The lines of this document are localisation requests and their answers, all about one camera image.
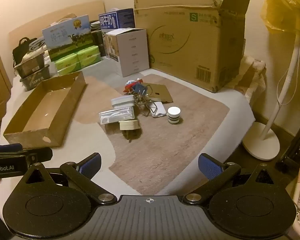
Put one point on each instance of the white round striped container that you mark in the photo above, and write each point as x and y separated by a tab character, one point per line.
174	112

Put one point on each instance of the yellow plastic bag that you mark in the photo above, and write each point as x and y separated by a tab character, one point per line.
282	7

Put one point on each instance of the gold flat box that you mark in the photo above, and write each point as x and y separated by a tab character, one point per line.
160	92

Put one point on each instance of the white plug adapter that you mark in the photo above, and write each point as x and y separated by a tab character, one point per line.
128	125

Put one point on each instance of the clear plastic floss box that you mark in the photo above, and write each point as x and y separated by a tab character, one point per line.
115	115

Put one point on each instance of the white lidded box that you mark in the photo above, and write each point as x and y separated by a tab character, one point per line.
122	101

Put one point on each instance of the green tissue pack bundle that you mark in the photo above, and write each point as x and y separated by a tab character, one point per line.
77	60

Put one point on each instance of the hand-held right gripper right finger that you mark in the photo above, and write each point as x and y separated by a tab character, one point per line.
210	168

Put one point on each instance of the blue binder clip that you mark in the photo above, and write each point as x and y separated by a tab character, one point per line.
139	88

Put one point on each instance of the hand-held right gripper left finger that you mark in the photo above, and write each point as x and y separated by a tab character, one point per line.
91	167

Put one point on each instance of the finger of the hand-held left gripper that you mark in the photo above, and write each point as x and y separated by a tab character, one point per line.
40	154
10	147

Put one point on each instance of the black laptop bag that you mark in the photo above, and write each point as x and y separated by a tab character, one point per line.
21	48

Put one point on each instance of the black metal rack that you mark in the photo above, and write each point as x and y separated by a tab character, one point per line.
297	145

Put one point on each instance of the black box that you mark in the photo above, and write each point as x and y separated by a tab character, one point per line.
98	41

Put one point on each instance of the large brown cardboard box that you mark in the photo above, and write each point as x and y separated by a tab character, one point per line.
190	42

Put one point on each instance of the shallow cardboard box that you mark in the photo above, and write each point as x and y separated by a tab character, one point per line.
52	105

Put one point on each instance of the brown flat board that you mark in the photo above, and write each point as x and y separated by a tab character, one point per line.
52	13

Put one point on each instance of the beige cloth bundle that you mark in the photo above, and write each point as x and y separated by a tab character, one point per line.
252	80

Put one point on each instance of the dark blue milk carton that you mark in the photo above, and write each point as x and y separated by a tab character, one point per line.
120	17

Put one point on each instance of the white product box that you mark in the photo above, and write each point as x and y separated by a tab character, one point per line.
132	52

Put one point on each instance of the red blue cat toy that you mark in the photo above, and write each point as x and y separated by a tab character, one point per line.
130	85

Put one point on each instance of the light blue cow milk carton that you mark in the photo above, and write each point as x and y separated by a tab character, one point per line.
65	37

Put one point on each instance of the white standing fan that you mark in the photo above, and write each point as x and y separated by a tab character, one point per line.
261	145

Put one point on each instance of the white remote control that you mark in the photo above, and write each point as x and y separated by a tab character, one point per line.
160	111

